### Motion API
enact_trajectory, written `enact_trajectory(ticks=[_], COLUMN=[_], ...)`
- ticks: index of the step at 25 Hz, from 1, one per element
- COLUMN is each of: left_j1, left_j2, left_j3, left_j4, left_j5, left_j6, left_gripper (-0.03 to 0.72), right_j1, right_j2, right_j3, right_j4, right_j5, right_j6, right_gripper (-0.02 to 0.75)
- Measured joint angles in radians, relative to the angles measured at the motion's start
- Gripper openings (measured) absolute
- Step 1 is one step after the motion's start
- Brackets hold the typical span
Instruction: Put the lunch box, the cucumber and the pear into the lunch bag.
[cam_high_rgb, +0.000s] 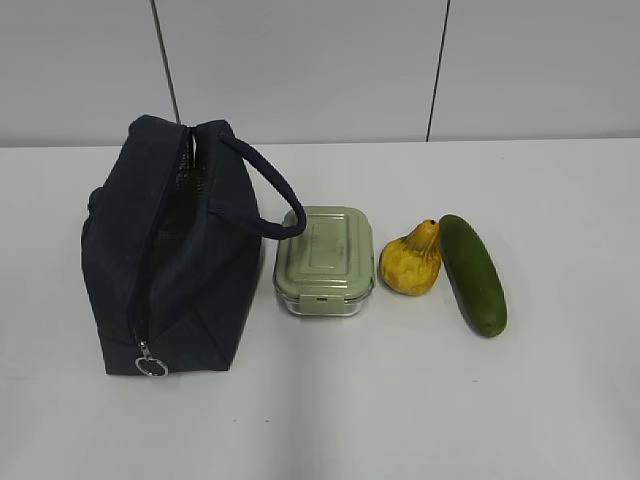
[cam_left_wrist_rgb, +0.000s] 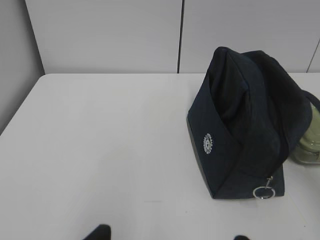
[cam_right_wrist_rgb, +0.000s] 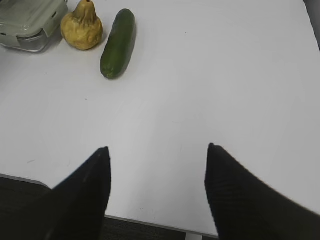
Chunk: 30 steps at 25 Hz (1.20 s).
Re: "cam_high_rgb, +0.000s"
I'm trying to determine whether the dark navy fabric bag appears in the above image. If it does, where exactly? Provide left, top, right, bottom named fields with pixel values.
left=81, top=115, right=307, bottom=377

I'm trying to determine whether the yellow pear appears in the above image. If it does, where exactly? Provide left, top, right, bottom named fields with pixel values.
left=379, top=219, right=442, bottom=296

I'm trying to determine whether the green cucumber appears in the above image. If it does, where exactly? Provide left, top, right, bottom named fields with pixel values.
left=439, top=214, right=507, bottom=338

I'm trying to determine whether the green lid glass container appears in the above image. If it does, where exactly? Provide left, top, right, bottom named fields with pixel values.
left=273, top=206, right=376, bottom=317

